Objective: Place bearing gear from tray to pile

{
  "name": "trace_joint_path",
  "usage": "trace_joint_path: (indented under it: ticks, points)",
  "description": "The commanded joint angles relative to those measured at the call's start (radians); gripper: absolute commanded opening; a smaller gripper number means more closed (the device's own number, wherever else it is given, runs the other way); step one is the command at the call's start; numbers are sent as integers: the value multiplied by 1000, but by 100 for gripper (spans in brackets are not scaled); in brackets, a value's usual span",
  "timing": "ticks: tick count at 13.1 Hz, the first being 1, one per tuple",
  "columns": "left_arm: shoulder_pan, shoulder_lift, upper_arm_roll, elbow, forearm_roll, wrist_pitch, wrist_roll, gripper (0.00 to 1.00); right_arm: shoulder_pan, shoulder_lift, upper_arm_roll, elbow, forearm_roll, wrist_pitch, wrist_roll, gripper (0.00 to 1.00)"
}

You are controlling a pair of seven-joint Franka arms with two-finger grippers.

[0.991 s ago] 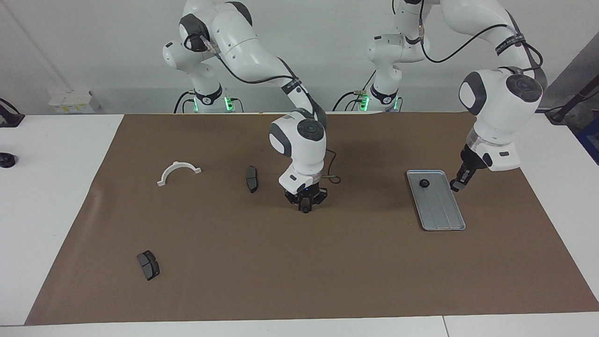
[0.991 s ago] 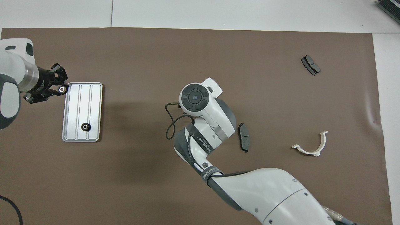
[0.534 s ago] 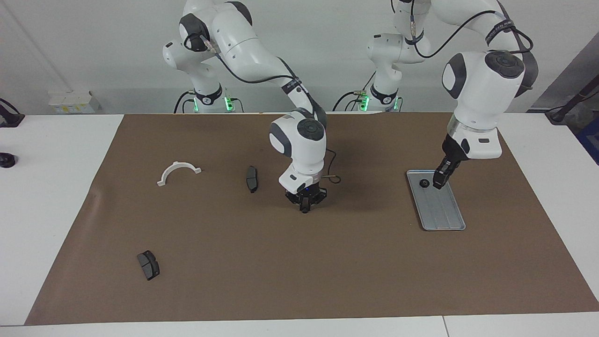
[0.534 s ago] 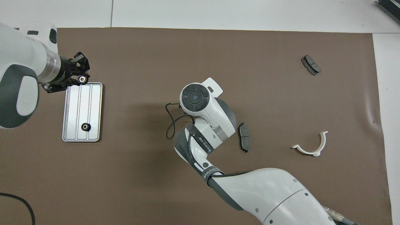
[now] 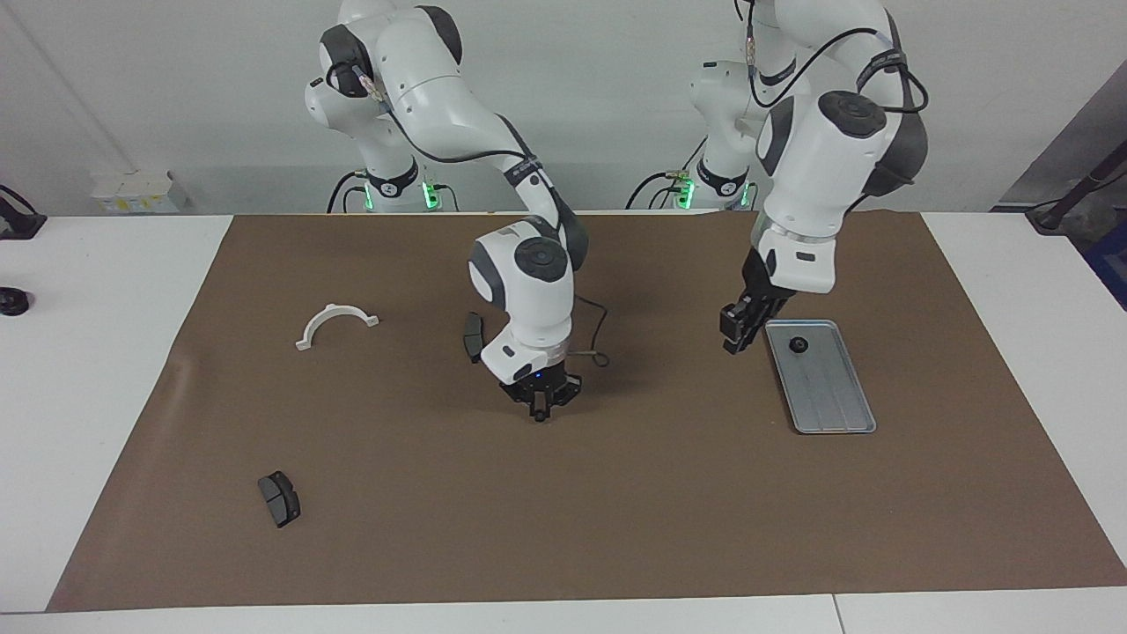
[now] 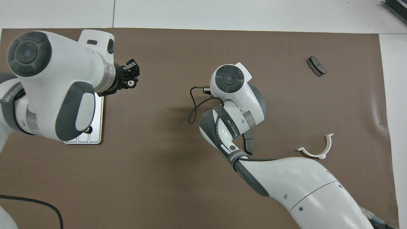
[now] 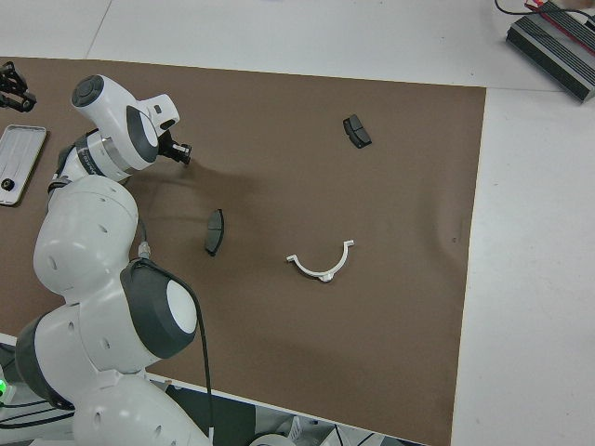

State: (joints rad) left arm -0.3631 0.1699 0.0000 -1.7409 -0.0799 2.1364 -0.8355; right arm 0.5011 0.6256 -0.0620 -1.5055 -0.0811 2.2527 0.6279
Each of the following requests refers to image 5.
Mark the black bearing gear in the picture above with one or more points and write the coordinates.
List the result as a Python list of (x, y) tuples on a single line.
[(799, 344)]

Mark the grey metal tray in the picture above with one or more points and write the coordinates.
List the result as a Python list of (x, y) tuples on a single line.
[(832, 409)]

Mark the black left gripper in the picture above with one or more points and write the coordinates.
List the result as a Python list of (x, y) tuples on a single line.
[(762, 298)]

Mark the blue box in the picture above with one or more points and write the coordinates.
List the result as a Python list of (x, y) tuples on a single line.
[(1111, 264)]

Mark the slim dark brake pad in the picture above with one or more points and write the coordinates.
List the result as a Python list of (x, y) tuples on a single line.
[(472, 330)]

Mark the white curved plastic bracket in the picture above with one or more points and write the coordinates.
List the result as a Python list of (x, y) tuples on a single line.
[(337, 310)]

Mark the black clamp mount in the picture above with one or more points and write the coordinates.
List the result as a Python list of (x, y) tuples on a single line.
[(19, 224)]

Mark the black stand pole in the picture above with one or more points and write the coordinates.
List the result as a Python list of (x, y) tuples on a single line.
[(1052, 216)]

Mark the black round knob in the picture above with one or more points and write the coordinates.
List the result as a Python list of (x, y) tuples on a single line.
[(12, 303)]

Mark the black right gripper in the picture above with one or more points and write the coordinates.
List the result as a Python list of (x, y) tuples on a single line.
[(537, 387)]

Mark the wide dark brake pad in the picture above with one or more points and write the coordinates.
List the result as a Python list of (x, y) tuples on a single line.
[(280, 500)]

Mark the brown paper mat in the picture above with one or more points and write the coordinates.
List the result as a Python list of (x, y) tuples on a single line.
[(572, 493)]

